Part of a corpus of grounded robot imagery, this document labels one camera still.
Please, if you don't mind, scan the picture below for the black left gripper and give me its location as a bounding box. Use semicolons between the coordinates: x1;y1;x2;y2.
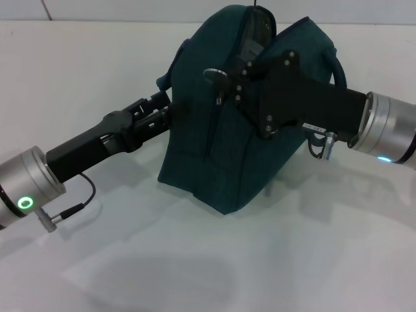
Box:
45;91;175;183

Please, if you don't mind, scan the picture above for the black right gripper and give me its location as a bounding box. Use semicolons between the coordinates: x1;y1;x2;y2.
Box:
230;49;369;140

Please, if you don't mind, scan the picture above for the dark teal insulated lunch bag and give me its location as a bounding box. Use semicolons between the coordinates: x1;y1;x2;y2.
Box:
155;5;347;216

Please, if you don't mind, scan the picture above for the grey right gripper cable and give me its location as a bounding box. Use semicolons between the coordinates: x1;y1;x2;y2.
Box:
308;131;337;161

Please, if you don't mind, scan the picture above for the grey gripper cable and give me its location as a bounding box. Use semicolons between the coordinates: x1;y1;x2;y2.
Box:
35;172;96;233
308;131;337;161

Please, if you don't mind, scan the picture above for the grey left gripper cable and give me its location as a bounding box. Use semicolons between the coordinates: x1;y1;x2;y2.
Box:
35;172;96;233

